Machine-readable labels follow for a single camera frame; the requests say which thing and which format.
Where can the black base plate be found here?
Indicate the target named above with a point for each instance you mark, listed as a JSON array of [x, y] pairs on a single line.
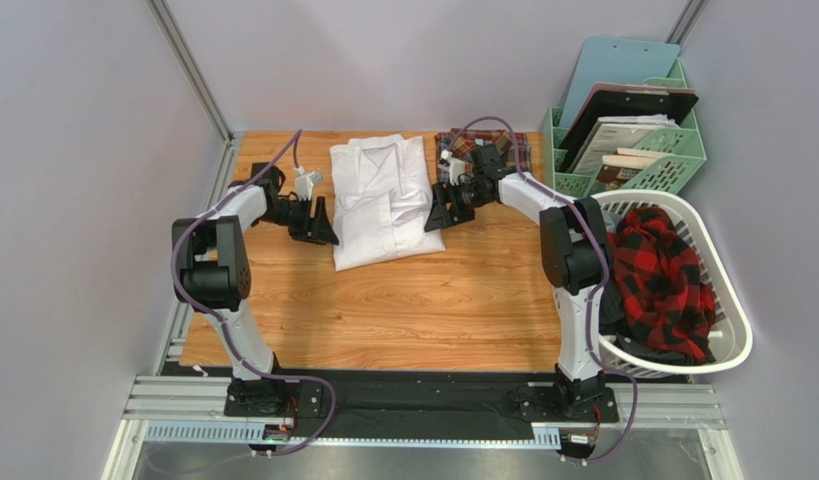
[[423, 405]]

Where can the white long sleeve shirt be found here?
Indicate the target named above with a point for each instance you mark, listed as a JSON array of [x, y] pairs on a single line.
[[382, 200]]

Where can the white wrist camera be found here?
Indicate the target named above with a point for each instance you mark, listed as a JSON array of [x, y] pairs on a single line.
[[453, 170], [305, 182]]

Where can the white booklet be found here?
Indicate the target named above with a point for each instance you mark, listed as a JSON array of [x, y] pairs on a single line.
[[610, 133]]

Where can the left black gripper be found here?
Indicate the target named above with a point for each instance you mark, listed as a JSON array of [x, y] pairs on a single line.
[[319, 227]]

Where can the black clipboard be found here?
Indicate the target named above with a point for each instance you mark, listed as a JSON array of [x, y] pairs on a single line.
[[613, 100]]

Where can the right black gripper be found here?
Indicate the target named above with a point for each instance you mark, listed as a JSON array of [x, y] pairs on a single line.
[[451, 202]]

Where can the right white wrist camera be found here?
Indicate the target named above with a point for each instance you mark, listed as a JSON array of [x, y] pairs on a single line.
[[453, 170]]

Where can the green desk organizer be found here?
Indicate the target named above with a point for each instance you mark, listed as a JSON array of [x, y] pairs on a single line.
[[684, 145]]

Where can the blue clipboard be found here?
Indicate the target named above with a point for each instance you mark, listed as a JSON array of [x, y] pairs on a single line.
[[614, 60]]

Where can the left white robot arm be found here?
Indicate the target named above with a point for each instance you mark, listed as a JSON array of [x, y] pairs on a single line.
[[211, 270]]

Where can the dark red book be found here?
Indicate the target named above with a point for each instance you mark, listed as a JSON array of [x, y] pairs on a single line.
[[623, 165]]

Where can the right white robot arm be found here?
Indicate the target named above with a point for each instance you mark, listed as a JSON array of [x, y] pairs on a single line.
[[574, 252]]

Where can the white laundry basket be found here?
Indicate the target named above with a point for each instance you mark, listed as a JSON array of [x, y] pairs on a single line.
[[731, 336]]

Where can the red black plaid shirt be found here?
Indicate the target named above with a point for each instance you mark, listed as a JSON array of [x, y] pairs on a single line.
[[657, 305]]

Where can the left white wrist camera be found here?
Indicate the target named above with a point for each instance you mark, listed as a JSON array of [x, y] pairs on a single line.
[[305, 182]]

